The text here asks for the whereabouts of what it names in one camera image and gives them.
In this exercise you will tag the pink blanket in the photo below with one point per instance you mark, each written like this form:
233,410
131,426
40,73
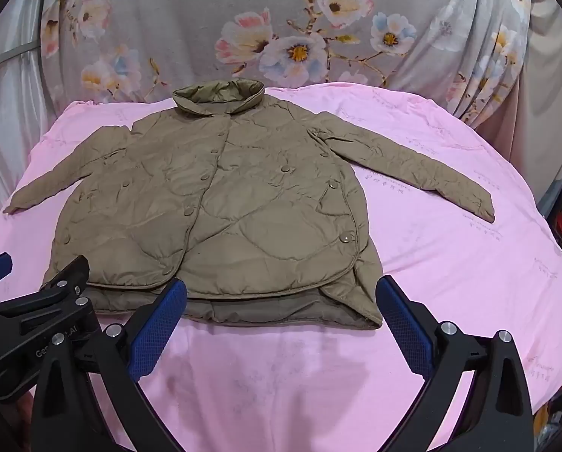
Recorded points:
450,268

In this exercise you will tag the white satin curtain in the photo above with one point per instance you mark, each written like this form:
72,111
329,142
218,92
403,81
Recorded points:
7,127

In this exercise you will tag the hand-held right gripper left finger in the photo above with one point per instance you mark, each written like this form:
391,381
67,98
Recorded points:
158,329

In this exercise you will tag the grey metal rod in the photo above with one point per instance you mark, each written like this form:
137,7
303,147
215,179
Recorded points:
12,54

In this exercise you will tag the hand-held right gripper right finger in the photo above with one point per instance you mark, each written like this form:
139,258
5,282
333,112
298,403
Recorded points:
403,325

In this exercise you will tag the beige curtain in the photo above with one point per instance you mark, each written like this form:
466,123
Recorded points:
544,103

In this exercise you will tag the grey floral bedsheet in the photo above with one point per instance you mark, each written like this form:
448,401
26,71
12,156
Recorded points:
191,19

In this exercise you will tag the khaki quilted jacket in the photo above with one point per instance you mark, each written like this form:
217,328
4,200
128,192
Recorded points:
243,197

